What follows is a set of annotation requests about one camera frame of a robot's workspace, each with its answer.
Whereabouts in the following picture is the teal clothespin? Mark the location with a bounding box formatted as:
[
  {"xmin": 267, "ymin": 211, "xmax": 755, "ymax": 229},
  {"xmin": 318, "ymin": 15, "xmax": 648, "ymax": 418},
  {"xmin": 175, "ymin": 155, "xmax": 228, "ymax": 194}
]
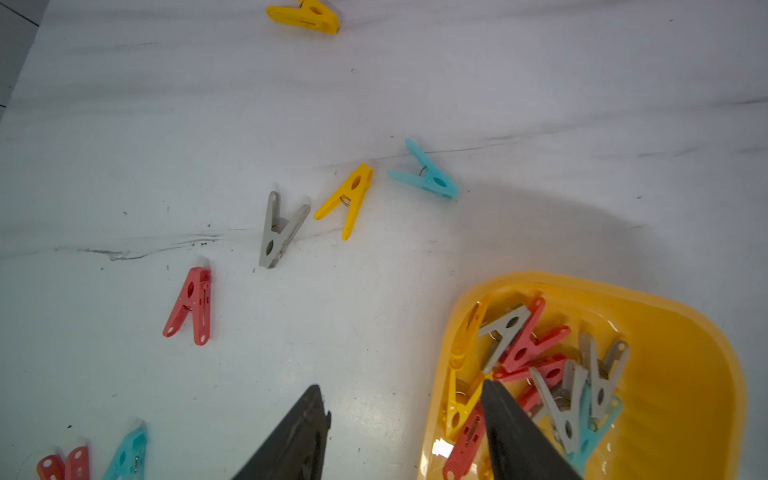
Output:
[
  {"xmin": 102, "ymin": 427, "xmax": 148, "ymax": 480},
  {"xmin": 565, "ymin": 384, "xmax": 623, "ymax": 477},
  {"xmin": 387, "ymin": 138, "xmax": 460, "ymax": 200}
]

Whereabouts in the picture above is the yellow clothespin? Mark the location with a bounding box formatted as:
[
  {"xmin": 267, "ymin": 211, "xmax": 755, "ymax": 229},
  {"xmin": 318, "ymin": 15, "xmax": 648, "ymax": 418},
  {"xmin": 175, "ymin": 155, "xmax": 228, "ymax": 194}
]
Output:
[
  {"xmin": 266, "ymin": 0, "xmax": 341, "ymax": 35},
  {"xmin": 445, "ymin": 368, "xmax": 487, "ymax": 441},
  {"xmin": 313, "ymin": 163, "xmax": 374, "ymax": 241},
  {"xmin": 449, "ymin": 295, "xmax": 490, "ymax": 371}
]

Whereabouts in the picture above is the grey clothespin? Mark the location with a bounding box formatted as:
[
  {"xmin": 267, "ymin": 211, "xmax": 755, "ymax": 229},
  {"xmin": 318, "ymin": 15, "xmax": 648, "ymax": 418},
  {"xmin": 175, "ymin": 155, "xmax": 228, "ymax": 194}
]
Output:
[
  {"xmin": 259, "ymin": 190, "xmax": 310, "ymax": 269},
  {"xmin": 478, "ymin": 303, "xmax": 531, "ymax": 375},
  {"xmin": 579, "ymin": 332, "xmax": 630, "ymax": 421},
  {"xmin": 530, "ymin": 360, "xmax": 588, "ymax": 453}
]

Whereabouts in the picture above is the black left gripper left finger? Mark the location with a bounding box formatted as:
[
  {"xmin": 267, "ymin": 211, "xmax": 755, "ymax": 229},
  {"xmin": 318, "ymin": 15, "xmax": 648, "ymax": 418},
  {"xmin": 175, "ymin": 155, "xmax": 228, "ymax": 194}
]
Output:
[{"xmin": 233, "ymin": 384, "xmax": 332, "ymax": 480}]

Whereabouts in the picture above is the red clothespin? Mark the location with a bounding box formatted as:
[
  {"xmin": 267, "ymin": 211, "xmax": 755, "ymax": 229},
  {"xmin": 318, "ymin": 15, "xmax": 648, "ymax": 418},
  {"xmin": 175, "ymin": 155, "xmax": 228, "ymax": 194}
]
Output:
[
  {"xmin": 36, "ymin": 445, "xmax": 90, "ymax": 480},
  {"xmin": 492, "ymin": 354, "xmax": 569, "ymax": 387},
  {"xmin": 442, "ymin": 383, "xmax": 544, "ymax": 480},
  {"xmin": 500, "ymin": 297, "xmax": 571, "ymax": 373},
  {"xmin": 163, "ymin": 267, "xmax": 212, "ymax": 346}
]

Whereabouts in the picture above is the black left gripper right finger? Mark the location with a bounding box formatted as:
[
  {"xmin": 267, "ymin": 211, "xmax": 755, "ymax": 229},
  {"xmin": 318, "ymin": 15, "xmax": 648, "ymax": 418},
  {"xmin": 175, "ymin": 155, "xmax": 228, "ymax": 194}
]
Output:
[{"xmin": 481, "ymin": 380, "xmax": 580, "ymax": 480}]

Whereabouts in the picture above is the yellow storage box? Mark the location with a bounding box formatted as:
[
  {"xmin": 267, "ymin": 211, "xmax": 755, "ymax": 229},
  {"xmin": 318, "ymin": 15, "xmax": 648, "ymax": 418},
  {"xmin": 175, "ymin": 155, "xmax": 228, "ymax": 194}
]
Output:
[{"xmin": 418, "ymin": 272, "xmax": 747, "ymax": 479}]

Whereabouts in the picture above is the grey clothespin front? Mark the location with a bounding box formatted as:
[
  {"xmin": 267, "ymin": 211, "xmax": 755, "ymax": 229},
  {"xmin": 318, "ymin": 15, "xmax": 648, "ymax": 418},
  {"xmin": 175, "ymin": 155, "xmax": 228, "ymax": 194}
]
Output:
[{"xmin": 579, "ymin": 332, "xmax": 630, "ymax": 421}]

